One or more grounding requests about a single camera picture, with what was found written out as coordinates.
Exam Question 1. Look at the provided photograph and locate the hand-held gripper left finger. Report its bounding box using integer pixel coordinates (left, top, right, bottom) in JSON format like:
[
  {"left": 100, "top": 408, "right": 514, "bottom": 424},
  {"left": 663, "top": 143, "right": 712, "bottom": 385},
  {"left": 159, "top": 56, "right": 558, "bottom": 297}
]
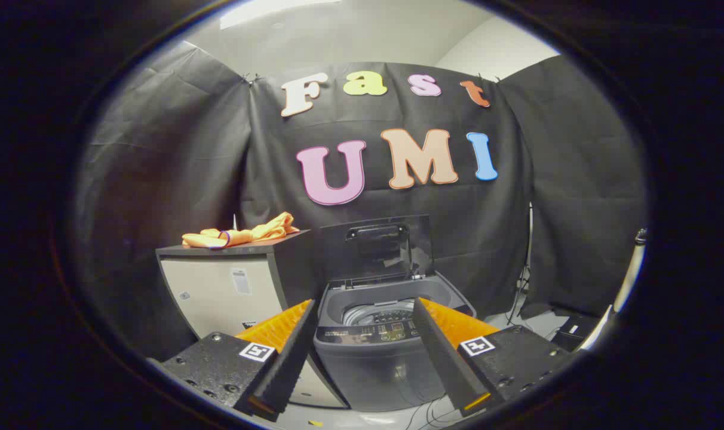
[{"left": 147, "top": 299, "right": 318, "bottom": 422}]

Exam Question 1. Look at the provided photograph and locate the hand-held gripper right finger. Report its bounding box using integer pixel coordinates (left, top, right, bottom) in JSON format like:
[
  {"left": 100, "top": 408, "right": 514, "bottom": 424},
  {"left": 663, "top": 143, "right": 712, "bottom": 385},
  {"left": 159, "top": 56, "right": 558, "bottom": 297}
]
[{"left": 412, "top": 297, "right": 584, "bottom": 419}]

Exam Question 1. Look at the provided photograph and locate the grey washing machine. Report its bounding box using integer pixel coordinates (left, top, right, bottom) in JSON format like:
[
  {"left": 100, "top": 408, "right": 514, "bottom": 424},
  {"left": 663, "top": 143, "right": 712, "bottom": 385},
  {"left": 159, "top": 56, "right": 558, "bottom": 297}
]
[{"left": 313, "top": 272, "right": 476, "bottom": 413}]

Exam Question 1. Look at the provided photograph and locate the orange cloth garment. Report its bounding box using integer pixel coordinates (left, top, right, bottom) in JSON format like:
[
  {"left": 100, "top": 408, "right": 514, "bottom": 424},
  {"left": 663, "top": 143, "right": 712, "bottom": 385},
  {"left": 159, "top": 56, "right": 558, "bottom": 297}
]
[{"left": 182, "top": 212, "right": 300, "bottom": 249}]

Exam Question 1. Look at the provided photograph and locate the white cabinet with dark top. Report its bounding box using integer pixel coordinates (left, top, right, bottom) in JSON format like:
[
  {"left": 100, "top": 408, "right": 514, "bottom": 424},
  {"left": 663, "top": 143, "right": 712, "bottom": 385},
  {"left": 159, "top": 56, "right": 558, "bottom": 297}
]
[{"left": 155, "top": 230, "right": 351, "bottom": 410}]

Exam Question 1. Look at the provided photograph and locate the black light stand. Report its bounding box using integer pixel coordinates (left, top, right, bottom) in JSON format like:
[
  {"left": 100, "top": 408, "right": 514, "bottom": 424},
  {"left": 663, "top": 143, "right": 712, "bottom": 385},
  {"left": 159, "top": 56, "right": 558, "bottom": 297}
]
[{"left": 508, "top": 203, "right": 533, "bottom": 326}]

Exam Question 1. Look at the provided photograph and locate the dark box on floor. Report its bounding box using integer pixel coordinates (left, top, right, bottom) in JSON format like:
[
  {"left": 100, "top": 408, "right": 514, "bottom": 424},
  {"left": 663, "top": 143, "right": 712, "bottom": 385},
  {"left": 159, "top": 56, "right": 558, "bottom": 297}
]
[{"left": 550, "top": 308, "right": 605, "bottom": 353}]

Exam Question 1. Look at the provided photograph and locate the white pole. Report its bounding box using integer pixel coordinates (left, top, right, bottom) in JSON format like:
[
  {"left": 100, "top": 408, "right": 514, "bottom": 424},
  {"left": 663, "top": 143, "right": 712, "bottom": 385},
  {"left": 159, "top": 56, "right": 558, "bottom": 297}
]
[{"left": 613, "top": 229, "right": 648, "bottom": 314}]

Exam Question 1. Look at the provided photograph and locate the black backdrop cloth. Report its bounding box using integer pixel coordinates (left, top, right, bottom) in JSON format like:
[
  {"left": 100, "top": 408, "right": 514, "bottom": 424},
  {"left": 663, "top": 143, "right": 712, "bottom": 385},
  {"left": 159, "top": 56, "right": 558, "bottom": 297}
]
[{"left": 75, "top": 42, "right": 648, "bottom": 359}]

